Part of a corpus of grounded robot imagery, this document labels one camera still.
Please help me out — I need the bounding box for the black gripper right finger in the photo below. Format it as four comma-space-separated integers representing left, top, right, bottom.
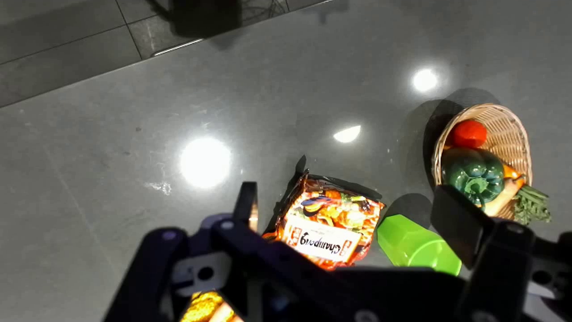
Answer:
431, 186, 495, 270

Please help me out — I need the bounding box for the woven wicker basket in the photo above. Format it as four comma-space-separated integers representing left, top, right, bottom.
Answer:
431, 102, 534, 222

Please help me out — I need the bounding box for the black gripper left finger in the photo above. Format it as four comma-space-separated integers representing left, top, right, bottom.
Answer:
232, 181, 259, 231

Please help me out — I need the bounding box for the orange snack packet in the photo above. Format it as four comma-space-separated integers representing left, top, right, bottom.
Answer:
263, 157, 386, 270

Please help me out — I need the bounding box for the yellow knitted doll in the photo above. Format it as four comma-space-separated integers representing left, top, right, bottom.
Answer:
180, 291, 243, 322

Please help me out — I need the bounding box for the green toy bell pepper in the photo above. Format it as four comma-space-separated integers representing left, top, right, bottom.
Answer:
441, 148, 504, 207

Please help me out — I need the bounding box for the green translucent plastic cup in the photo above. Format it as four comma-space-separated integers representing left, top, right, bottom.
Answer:
375, 214, 461, 275

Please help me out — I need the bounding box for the red toy tomato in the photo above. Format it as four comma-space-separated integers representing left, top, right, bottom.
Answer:
448, 120, 488, 148

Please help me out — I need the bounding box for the orange toy carrot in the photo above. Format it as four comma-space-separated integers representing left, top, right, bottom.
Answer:
482, 175, 552, 225

